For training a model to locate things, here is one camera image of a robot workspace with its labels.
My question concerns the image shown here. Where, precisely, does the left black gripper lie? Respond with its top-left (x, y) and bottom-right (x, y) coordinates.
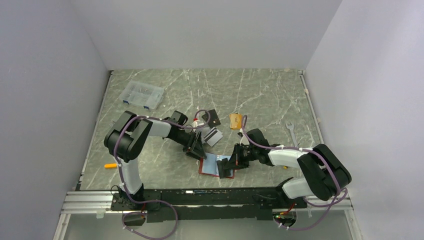
top-left (171, 129), bottom-right (207, 162)

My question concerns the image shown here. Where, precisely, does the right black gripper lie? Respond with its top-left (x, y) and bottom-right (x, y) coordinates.
top-left (225, 143), bottom-right (259, 170)

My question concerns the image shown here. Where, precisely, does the single black card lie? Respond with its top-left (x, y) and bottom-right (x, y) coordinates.
top-left (216, 158), bottom-right (234, 179)

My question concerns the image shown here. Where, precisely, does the red leather wallet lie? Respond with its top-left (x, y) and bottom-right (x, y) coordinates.
top-left (198, 152), bottom-right (230, 179)

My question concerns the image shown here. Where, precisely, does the white magnetic stripe card stack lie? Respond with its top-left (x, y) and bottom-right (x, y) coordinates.
top-left (197, 127), bottom-right (223, 147)

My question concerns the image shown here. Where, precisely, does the black card holder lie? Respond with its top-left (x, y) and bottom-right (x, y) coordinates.
top-left (201, 109), bottom-right (221, 128)

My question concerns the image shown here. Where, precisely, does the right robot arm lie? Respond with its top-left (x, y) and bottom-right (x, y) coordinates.
top-left (217, 128), bottom-right (352, 208)

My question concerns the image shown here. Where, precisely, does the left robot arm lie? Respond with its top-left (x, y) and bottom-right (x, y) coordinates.
top-left (104, 110), bottom-right (206, 210)

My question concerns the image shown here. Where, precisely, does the orange card stack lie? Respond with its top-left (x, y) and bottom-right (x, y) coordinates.
top-left (229, 113), bottom-right (243, 130)

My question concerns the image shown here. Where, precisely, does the silver wrench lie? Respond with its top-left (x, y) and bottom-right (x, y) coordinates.
top-left (285, 122), bottom-right (299, 147)

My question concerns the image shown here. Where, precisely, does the clear plastic organizer box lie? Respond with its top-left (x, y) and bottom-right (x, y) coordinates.
top-left (119, 80), bottom-right (165, 109)

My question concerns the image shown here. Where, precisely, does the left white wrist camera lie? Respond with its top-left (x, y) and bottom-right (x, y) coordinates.
top-left (192, 118), bottom-right (206, 128)

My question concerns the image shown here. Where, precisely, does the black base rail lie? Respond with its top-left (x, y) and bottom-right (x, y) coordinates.
top-left (110, 187), bottom-right (307, 223)

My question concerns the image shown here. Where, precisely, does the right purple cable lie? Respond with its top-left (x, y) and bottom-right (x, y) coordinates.
top-left (240, 114), bottom-right (349, 232)

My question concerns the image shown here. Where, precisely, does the aluminium frame rail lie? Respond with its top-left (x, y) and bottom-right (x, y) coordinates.
top-left (52, 188), bottom-right (364, 240)

